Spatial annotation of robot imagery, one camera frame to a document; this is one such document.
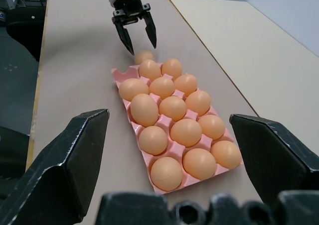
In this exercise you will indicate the black office chair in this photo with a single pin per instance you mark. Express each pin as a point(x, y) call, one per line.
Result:
point(22, 28)

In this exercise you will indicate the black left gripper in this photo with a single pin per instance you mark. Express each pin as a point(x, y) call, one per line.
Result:
point(129, 11)

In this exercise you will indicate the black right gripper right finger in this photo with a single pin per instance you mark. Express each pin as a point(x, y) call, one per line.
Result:
point(274, 155)

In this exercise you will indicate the pink egg tray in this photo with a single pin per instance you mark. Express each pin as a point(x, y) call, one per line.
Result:
point(139, 128)

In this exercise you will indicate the brown egg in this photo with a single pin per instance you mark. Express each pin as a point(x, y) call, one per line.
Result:
point(143, 55)
point(144, 109)
point(133, 89)
point(153, 140)
point(186, 85)
point(149, 70)
point(211, 126)
point(172, 108)
point(165, 174)
point(198, 102)
point(199, 163)
point(172, 68)
point(162, 87)
point(186, 132)
point(226, 154)

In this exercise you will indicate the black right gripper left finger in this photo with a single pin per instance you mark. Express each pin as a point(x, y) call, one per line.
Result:
point(62, 175)

